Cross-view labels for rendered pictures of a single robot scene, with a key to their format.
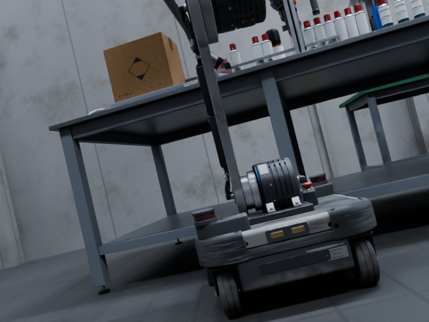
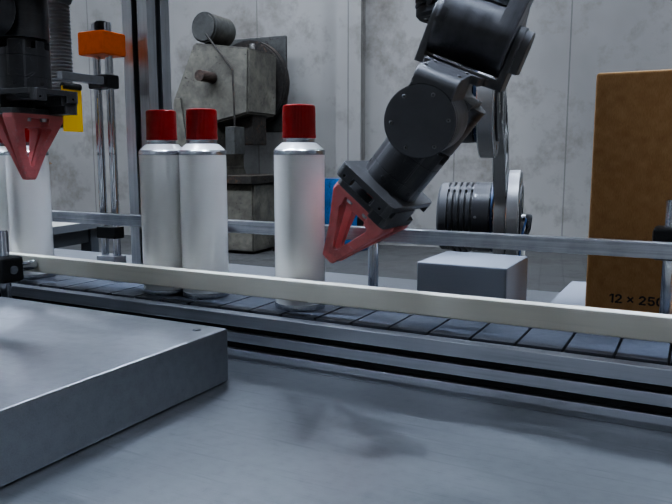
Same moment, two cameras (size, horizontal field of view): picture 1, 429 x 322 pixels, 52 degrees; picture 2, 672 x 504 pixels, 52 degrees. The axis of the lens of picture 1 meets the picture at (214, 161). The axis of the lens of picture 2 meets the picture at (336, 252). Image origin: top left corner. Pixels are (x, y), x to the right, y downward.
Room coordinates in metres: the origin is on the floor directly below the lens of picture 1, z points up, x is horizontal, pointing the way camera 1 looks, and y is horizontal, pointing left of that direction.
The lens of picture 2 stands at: (2.99, -0.02, 1.03)
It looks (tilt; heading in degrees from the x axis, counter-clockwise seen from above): 8 degrees down; 195
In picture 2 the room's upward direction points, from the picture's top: straight up
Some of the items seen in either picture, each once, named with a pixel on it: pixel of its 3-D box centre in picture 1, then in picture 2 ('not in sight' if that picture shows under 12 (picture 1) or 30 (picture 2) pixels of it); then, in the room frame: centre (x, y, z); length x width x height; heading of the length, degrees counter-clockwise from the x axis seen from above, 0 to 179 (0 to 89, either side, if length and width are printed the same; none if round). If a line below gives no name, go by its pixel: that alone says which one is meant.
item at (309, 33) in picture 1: (311, 40); (29, 197); (2.24, -0.63, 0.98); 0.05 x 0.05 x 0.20
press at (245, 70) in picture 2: not in sight; (239, 134); (-4.23, -3.12, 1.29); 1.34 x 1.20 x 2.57; 88
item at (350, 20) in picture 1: (352, 27); not in sight; (2.19, -0.83, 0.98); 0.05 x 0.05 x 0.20
